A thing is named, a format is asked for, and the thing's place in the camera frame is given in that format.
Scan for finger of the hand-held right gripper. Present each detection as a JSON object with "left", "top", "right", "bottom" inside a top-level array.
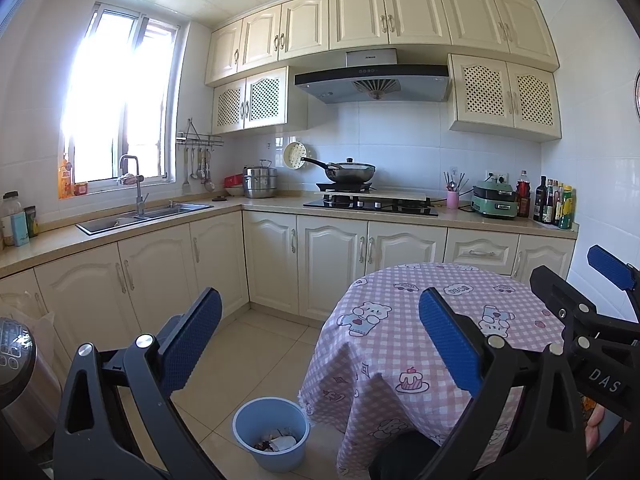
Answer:
[
  {"left": 529, "top": 265, "right": 640, "bottom": 356},
  {"left": 586, "top": 245, "right": 640, "bottom": 311}
]

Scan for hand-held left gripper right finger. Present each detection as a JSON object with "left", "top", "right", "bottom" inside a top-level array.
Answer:
[{"left": 419, "top": 287, "right": 587, "bottom": 480}]

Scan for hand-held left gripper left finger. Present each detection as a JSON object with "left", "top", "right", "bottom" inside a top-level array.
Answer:
[{"left": 52, "top": 287, "right": 223, "bottom": 480}]

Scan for blue plastic waste bin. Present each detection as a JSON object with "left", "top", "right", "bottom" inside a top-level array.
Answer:
[{"left": 232, "top": 396, "right": 311, "bottom": 473}]

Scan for person's right hand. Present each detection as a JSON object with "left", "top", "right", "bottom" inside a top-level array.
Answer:
[{"left": 582, "top": 400, "right": 628, "bottom": 458}]

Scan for pink checked tablecloth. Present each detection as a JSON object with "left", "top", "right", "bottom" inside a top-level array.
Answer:
[{"left": 299, "top": 262, "right": 576, "bottom": 480}]

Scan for green bottle yellow label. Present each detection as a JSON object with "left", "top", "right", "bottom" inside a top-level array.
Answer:
[{"left": 559, "top": 186, "right": 575, "bottom": 231}]

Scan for black glass bottle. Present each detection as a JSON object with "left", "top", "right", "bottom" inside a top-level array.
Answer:
[{"left": 533, "top": 176, "right": 549, "bottom": 223}]

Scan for dark bottle red label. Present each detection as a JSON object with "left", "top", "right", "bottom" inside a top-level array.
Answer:
[{"left": 516, "top": 170, "right": 532, "bottom": 218}]

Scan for green electric cooker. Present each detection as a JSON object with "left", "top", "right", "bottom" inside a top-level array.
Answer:
[{"left": 471, "top": 180, "right": 520, "bottom": 221}]

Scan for person's dark clothing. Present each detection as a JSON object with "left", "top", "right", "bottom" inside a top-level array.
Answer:
[{"left": 370, "top": 430, "right": 451, "bottom": 480}]

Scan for pink utensil holder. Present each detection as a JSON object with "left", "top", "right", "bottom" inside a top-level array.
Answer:
[{"left": 442, "top": 170, "right": 471, "bottom": 209}]

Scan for stainless steel sink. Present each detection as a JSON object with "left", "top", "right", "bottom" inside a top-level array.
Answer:
[{"left": 76, "top": 201, "right": 215, "bottom": 236}]

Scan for cream base kitchen cabinets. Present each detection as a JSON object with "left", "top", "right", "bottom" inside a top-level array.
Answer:
[{"left": 0, "top": 195, "right": 580, "bottom": 376}]

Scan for black glass gas hob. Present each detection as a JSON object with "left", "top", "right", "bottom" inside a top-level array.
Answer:
[{"left": 303, "top": 193, "right": 439, "bottom": 217}]

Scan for metal sink faucet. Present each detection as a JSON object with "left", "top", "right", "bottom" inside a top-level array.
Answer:
[{"left": 119, "top": 155, "right": 148, "bottom": 218}]

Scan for stainless steel steamer pot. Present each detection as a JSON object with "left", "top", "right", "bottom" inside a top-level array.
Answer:
[{"left": 242, "top": 159, "right": 278, "bottom": 199}]

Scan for silver rice cooker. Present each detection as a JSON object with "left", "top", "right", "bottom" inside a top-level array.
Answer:
[{"left": 0, "top": 317, "right": 63, "bottom": 453}]

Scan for black portable stove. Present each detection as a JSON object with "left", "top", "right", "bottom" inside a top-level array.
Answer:
[{"left": 315, "top": 182, "right": 376, "bottom": 194}]

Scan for black wok with lid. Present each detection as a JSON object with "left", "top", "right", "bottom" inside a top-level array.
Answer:
[{"left": 300, "top": 156, "right": 377, "bottom": 184}]

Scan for orange plastic bottle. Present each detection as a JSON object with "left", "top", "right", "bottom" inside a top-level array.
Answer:
[{"left": 59, "top": 154, "right": 73, "bottom": 200}]

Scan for cream perforated plate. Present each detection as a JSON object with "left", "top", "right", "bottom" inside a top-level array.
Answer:
[{"left": 283, "top": 141, "right": 311, "bottom": 170}]

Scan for clear jar dark lid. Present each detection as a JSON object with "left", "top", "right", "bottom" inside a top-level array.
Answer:
[{"left": 0, "top": 191, "right": 23, "bottom": 247}]

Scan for kitchen window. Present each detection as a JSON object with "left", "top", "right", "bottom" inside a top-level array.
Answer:
[{"left": 60, "top": 2, "right": 181, "bottom": 186}]

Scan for grey range hood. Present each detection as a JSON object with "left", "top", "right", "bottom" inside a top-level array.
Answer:
[{"left": 294, "top": 48, "right": 450, "bottom": 105}]

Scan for lattice door wall cabinet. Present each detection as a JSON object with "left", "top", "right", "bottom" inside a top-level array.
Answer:
[
  {"left": 212, "top": 66, "right": 308, "bottom": 135},
  {"left": 447, "top": 53, "right": 562, "bottom": 142}
]

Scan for metal utensil wall rack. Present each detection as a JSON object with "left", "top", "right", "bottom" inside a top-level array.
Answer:
[{"left": 176, "top": 119, "right": 224, "bottom": 148}]

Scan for cream upper wall cabinets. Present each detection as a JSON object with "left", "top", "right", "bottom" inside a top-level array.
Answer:
[{"left": 205, "top": 0, "right": 560, "bottom": 87}]

